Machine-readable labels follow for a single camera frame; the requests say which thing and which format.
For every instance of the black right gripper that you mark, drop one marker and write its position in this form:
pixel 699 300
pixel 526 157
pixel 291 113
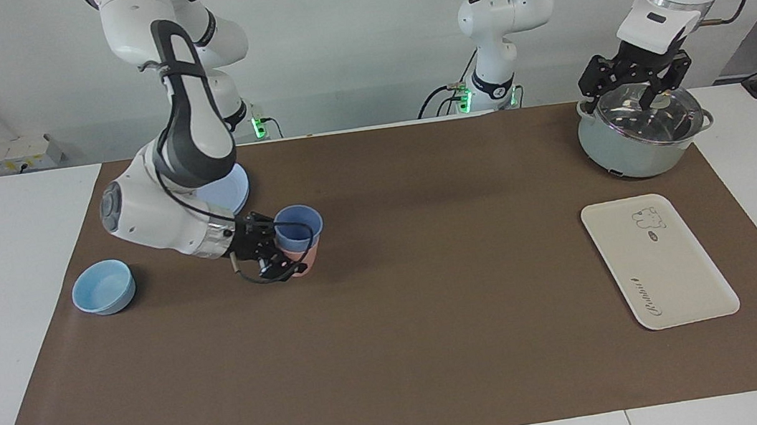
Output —
pixel 242 240

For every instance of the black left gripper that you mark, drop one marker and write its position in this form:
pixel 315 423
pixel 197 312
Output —
pixel 648 56

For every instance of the blue plastic cup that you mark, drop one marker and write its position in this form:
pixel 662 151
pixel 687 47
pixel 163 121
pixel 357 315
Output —
pixel 298 231

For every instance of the pink plastic cup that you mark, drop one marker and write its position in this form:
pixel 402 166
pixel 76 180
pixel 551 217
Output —
pixel 310 258

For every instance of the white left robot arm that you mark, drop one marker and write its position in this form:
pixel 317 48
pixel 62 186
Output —
pixel 506 13

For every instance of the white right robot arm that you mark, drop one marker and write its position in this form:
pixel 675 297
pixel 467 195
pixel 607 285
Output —
pixel 195 134

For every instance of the cream rectangular tray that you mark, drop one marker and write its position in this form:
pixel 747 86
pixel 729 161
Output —
pixel 659 264

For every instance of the glass pot lid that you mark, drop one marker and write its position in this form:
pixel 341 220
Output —
pixel 634 120

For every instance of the blue round plate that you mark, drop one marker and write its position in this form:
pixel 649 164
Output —
pixel 231 191

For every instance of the pale green cooking pot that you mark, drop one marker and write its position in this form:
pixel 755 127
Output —
pixel 621 157

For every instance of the light blue bowl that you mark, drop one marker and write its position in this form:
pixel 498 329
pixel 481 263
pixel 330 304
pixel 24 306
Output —
pixel 103 289

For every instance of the brown table mat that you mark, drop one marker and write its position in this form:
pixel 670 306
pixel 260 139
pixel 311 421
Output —
pixel 435 321

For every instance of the white power strip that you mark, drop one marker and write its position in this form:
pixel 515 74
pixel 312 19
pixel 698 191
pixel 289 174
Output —
pixel 21 152

